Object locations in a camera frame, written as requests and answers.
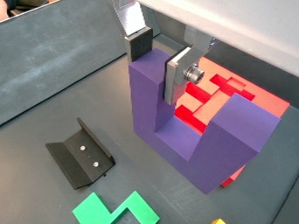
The red slotted board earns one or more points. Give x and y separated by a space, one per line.
222 96

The yellow long bar block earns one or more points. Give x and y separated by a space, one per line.
220 221

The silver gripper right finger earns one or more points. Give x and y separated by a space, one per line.
182 66

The green S-shaped block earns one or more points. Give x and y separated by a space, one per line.
93 211

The purple U-shaped block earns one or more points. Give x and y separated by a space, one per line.
154 119

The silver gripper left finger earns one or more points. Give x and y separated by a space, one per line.
137 33

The black angle bracket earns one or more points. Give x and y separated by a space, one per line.
82 156

